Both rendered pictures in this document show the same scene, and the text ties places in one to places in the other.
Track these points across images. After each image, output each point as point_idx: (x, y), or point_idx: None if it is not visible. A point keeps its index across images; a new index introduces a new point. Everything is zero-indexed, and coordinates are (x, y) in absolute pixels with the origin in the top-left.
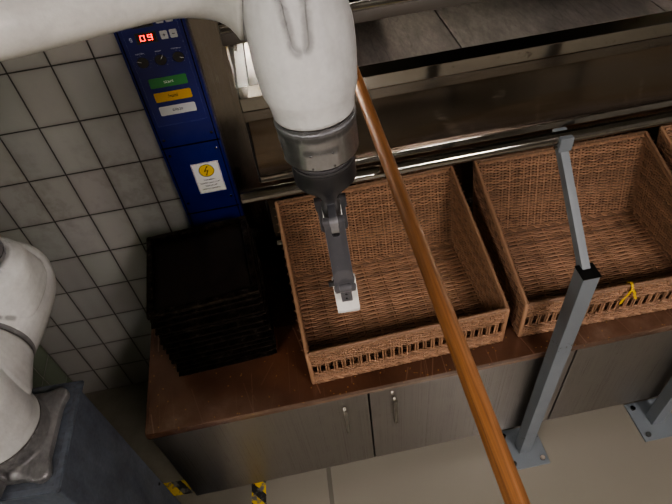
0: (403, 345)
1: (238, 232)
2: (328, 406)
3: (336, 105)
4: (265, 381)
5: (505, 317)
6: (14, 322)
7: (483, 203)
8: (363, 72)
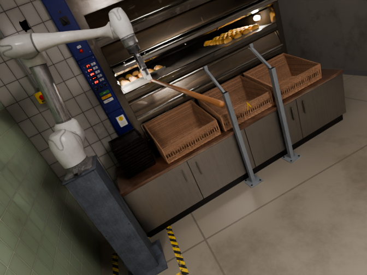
0: None
1: (134, 131)
2: (176, 170)
3: (129, 29)
4: (154, 169)
5: (216, 123)
6: (76, 132)
7: (202, 105)
8: None
